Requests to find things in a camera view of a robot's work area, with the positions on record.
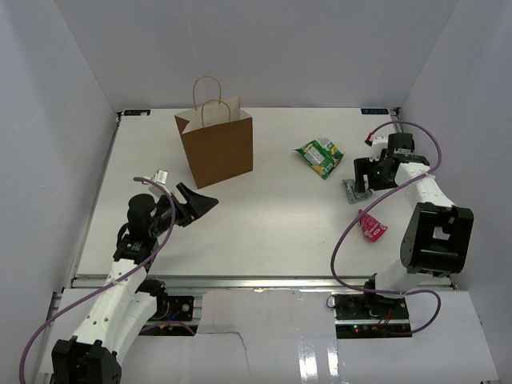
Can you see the red snack packet near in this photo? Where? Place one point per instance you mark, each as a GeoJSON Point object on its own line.
{"type": "Point", "coordinates": [371, 228]}

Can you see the blue label sticker right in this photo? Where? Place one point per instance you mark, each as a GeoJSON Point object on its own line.
{"type": "Point", "coordinates": [374, 111]}

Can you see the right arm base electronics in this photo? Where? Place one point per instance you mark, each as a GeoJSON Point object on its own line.
{"type": "Point", "coordinates": [368, 316]}

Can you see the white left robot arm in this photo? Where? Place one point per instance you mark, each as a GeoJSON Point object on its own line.
{"type": "Point", "coordinates": [94, 353]}

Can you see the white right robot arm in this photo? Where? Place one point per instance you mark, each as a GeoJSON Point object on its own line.
{"type": "Point", "coordinates": [437, 238]}

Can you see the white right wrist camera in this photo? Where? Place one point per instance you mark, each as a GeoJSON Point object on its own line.
{"type": "Point", "coordinates": [378, 147]}

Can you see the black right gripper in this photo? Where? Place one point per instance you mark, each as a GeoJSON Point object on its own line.
{"type": "Point", "coordinates": [364, 166]}

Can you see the dark green chips packet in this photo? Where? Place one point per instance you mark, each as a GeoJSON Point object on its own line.
{"type": "Point", "coordinates": [322, 155]}

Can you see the brown paper bag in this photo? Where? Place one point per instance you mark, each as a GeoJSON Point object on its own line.
{"type": "Point", "coordinates": [217, 137]}

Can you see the silver snack packet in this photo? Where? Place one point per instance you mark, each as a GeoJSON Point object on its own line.
{"type": "Point", "coordinates": [352, 195]}

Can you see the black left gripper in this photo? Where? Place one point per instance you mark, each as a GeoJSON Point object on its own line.
{"type": "Point", "coordinates": [202, 204]}

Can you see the blue label sticker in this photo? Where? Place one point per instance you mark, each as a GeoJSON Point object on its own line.
{"type": "Point", "coordinates": [136, 113]}
{"type": "Point", "coordinates": [374, 111]}

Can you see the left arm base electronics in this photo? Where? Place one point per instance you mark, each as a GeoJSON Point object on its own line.
{"type": "Point", "coordinates": [170, 309]}

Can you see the blue label sticker left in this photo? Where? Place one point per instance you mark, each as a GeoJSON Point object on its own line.
{"type": "Point", "coordinates": [136, 113]}

